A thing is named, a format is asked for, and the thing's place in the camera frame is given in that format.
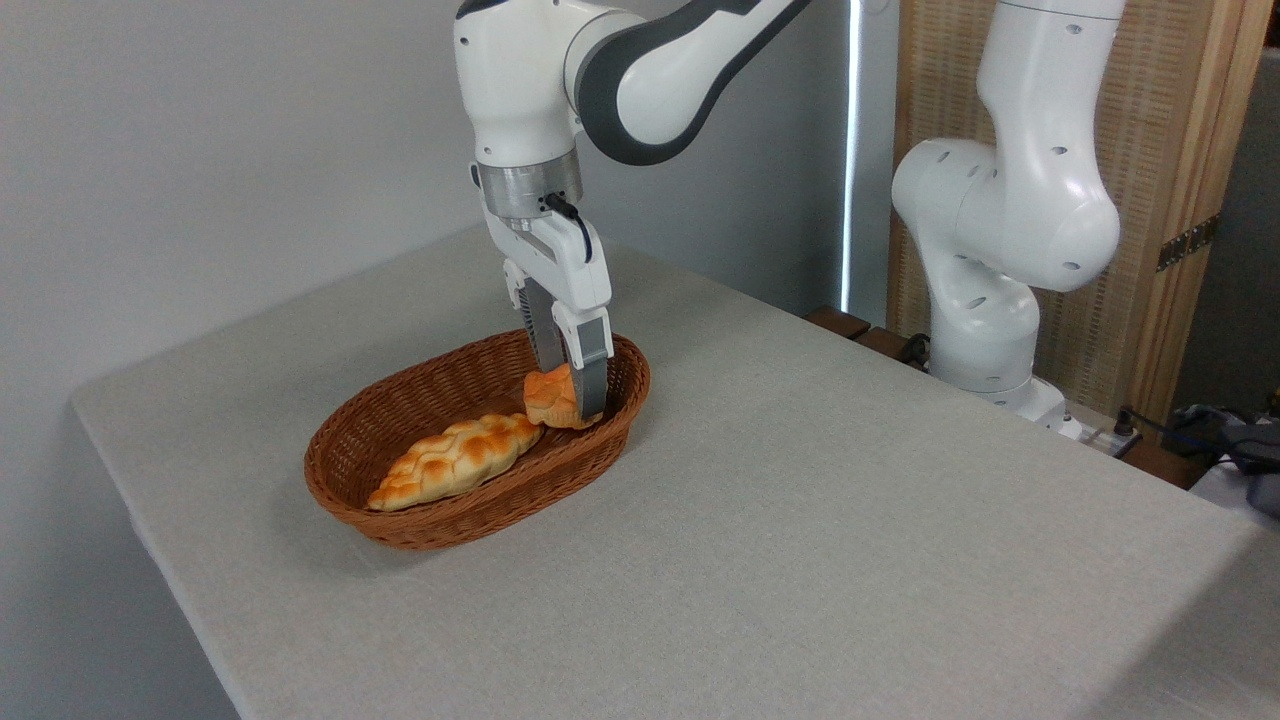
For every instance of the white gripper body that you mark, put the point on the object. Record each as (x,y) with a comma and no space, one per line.
(560,265)

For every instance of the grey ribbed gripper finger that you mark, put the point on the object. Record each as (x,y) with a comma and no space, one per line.
(592,365)
(545,330)

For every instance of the round orange bread bun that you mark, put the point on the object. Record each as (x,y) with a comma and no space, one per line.
(547,400)

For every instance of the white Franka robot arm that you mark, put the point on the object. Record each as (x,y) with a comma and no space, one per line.
(520,80)

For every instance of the long braided bread loaf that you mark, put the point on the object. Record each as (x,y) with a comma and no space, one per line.
(455,460)

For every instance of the brown woven wicker basket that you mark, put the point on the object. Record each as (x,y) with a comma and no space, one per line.
(420,400)

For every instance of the black power plug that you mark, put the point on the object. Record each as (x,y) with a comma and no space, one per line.
(1125,425)

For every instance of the metal screen hinge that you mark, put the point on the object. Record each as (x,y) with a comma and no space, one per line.
(1188,243)

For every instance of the wooden woven screen panel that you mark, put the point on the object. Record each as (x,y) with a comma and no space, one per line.
(1165,120)

